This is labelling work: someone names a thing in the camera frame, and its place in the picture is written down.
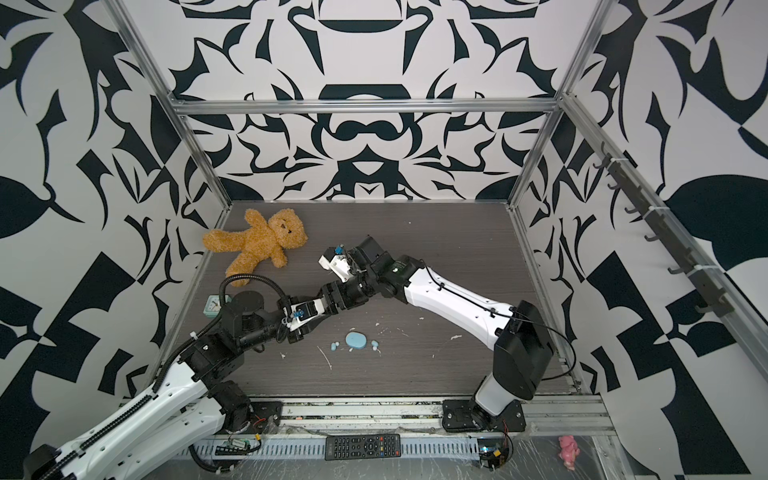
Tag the blue earbud charging case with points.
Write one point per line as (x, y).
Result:
(356, 340)

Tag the black remote control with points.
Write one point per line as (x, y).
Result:
(356, 447)

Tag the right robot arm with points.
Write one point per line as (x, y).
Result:
(522, 345)

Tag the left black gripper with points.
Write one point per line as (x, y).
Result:
(295, 335)

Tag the pink small toy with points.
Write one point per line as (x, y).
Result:
(569, 451)

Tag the green alarm clock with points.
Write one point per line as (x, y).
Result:
(212, 307)

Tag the brown teddy bear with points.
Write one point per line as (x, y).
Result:
(264, 239)

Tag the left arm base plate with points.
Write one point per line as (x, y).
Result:
(264, 417)

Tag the green circuit board right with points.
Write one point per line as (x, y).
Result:
(493, 457)

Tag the circuit board left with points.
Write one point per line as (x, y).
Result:
(239, 447)

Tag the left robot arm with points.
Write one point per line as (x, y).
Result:
(192, 397)

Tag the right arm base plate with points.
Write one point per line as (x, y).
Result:
(464, 416)

